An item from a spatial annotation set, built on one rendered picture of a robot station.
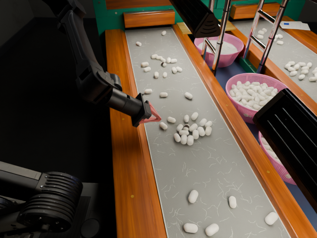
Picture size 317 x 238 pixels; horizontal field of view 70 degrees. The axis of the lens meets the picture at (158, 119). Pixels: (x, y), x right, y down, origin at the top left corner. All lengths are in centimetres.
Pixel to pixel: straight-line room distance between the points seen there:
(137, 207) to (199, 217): 16
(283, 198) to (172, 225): 31
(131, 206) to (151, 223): 7
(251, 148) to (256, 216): 21
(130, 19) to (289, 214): 119
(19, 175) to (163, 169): 40
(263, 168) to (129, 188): 40
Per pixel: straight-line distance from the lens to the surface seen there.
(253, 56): 130
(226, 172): 74
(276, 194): 72
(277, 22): 113
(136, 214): 63
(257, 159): 77
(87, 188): 103
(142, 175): 68
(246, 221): 68
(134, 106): 68
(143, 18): 143
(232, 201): 67
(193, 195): 66
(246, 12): 164
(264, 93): 107
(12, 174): 71
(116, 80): 71
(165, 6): 150
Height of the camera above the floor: 134
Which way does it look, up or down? 45 degrees down
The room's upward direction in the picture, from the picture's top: straight up
